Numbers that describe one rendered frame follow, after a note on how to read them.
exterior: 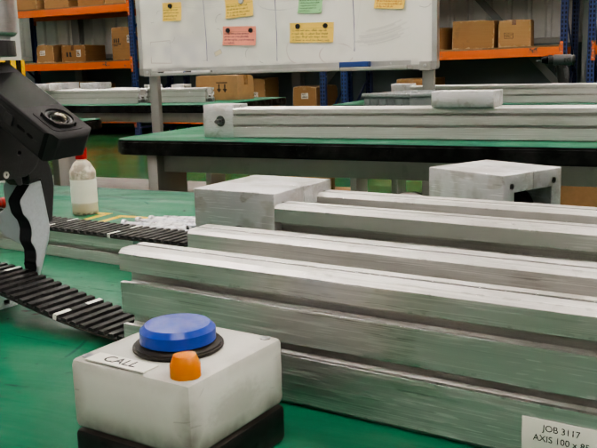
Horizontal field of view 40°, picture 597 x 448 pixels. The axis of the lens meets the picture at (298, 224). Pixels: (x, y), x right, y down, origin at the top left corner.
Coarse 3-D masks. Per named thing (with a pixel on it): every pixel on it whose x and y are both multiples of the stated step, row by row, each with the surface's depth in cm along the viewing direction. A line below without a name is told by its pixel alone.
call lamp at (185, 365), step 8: (184, 352) 39; (192, 352) 39; (176, 360) 39; (184, 360) 39; (192, 360) 39; (176, 368) 39; (184, 368) 39; (192, 368) 39; (200, 368) 39; (176, 376) 39; (184, 376) 39; (192, 376) 39; (200, 376) 39
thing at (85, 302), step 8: (88, 296) 69; (64, 304) 67; (72, 304) 67; (80, 304) 67; (88, 304) 67; (96, 304) 68; (48, 312) 65; (56, 312) 66; (64, 312) 65; (72, 312) 66; (56, 320) 65
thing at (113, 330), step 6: (132, 318) 65; (114, 324) 64; (120, 324) 64; (102, 330) 62; (108, 330) 62; (114, 330) 63; (120, 330) 62; (102, 336) 62; (108, 336) 62; (114, 336) 62
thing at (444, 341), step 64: (128, 256) 56; (192, 256) 53; (256, 256) 53; (320, 256) 56; (384, 256) 53; (448, 256) 51; (512, 256) 51; (256, 320) 51; (320, 320) 48; (384, 320) 47; (448, 320) 45; (512, 320) 42; (576, 320) 40; (320, 384) 49; (384, 384) 47; (448, 384) 45; (512, 384) 42; (576, 384) 41
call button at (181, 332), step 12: (144, 324) 43; (156, 324) 43; (168, 324) 43; (180, 324) 43; (192, 324) 43; (204, 324) 43; (144, 336) 42; (156, 336) 42; (168, 336) 42; (180, 336) 42; (192, 336) 42; (204, 336) 42; (156, 348) 42; (168, 348) 42; (180, 348) 42; (192, 348) 42
